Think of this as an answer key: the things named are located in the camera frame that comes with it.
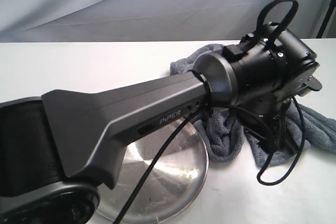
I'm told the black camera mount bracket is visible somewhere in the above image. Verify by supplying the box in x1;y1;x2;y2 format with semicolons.
297;76;322;97

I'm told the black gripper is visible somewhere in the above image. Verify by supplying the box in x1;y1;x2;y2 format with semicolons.
244;82;310;156

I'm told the round stainless steel plate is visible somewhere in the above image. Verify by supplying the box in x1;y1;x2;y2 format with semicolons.
89;119;208;223

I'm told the grey fabric backdrop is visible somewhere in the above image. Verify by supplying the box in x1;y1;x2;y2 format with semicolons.
1;0;328;42

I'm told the black stand pole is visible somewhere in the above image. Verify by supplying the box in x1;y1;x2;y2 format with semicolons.
315;0;335;39

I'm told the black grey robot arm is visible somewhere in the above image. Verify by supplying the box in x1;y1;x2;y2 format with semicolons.
1;23;322;223

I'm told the grey-blue fluffy towel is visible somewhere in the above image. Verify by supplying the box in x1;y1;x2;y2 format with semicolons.
170;44;335;168

